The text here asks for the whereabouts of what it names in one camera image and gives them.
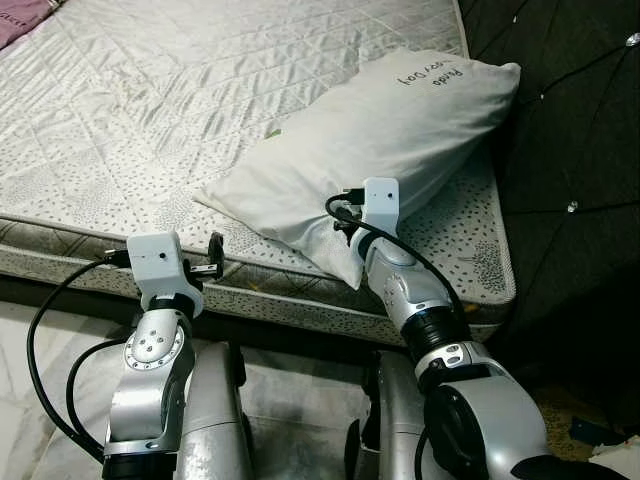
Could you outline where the white pillow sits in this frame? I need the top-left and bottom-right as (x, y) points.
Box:
(192, 48), (522, 291)

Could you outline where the silver left robot leg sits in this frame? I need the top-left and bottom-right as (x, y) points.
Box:
(175, 340), (252, 480)

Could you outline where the silver robot leg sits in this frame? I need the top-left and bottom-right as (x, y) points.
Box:
(345, 350), (433, 480)
(175, 340), (252, 480)

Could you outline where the white quilted mattress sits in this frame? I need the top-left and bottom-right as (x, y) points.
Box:
(0, 0), (519, 327)

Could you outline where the silver right robot leg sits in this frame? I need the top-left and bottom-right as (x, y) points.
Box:
(345, 350), (433, 480)

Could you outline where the black tufted headboard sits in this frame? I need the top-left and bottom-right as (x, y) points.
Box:
(455, 0), (640, 421)

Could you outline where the small black object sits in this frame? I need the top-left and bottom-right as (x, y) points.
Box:
(570, 415), (627, 447)

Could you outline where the pink cartoon print blanket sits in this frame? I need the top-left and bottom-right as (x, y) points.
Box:
(0, 0), (61, 51)

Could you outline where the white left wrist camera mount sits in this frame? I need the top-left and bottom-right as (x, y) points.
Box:
(126, 231), (207, 319)

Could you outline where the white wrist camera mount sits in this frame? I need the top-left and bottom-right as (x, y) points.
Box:
(126, 231), (207, 319)
(360, 177), (403, 237)

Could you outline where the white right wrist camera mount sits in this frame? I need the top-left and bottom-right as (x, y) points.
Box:
(360, 177), (403, 237)

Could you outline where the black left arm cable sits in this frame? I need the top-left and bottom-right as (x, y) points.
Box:
(27, 250), (132, 467)

